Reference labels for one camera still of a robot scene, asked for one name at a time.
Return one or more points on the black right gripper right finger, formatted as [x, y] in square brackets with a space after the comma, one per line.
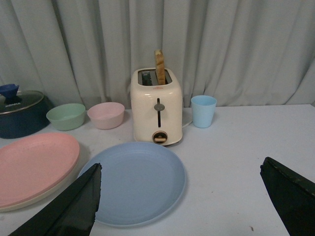
[292, 195]

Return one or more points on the right light blue cup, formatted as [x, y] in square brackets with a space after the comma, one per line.
[203, 109]

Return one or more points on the green bowl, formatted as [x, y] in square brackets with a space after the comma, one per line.
[67, 117]

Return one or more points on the beige plate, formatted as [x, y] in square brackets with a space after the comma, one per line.
[25, 182]

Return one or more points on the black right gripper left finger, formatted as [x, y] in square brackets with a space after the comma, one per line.
[71, 213]

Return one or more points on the cream toaster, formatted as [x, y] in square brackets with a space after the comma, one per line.
[157, 110]

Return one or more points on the grey curtain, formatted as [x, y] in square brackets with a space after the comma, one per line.
[242, 52]

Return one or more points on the pink plate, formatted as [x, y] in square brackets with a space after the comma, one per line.
[48, 145]

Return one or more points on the glass pot lid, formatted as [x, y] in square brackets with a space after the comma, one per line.
[12, 100]

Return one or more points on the blue plate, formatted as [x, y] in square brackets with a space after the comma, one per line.
[140, 183]

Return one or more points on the bread slice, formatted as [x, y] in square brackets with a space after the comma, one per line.
[160, 70]

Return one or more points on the dark blue saucepan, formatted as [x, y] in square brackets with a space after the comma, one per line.
[25, 122]

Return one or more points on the pink bowl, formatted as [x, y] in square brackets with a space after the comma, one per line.
[107, 115]

